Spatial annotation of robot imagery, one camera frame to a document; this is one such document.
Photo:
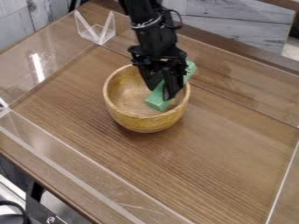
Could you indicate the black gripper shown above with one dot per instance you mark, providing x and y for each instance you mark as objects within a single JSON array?
[{"x": 171, "y": 61}]

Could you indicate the green rectangular block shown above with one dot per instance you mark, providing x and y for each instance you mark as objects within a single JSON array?
[{"x": 155, "y": 100}]

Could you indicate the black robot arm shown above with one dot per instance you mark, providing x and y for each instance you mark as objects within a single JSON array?
[{"x": 152, "y": 24}]

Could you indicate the brown wooden bowl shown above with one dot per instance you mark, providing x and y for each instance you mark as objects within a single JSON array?
[{"x": 124, "y": 92}]

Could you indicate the clear acrylic tray wall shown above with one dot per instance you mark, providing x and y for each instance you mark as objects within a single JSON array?
[{"x": 102, "y": 195}]

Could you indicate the black table leg bracket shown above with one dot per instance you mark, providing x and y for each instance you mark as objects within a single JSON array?
[{"x": 39, "y": 213}]

